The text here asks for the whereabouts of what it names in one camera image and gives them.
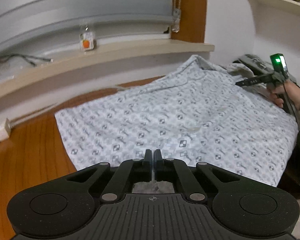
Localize patterned white pajama shirt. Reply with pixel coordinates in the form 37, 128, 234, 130
54, 54, 299, 187

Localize wooden window frame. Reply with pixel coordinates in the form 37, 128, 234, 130
170, 0, 207, 43

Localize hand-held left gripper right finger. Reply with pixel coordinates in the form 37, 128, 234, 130
154, 149, 242, 203

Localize blind cord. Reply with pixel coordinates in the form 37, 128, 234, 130
172, 0, 183, 33

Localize white wall shelf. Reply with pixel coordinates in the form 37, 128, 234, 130
245, 0, 300, 55

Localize grey printed t-shirt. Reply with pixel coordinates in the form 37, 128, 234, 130
231, 54, 298, 98

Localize small bottle orange label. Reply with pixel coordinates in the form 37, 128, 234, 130
79, 25, 96, 52

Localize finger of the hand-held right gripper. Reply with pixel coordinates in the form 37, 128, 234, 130
235, 76, 268, 87

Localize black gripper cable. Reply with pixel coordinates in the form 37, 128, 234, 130
283, 80, 300, 132

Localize person's right hand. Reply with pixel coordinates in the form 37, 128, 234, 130
267, 82, 300, 109

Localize grey window blind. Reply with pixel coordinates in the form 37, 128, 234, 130
0, 0, 173, 58

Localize thin black cables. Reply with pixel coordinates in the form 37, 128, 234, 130
0, 53, 54, 67

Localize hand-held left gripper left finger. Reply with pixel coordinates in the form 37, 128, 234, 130
65, 149, 153, 203

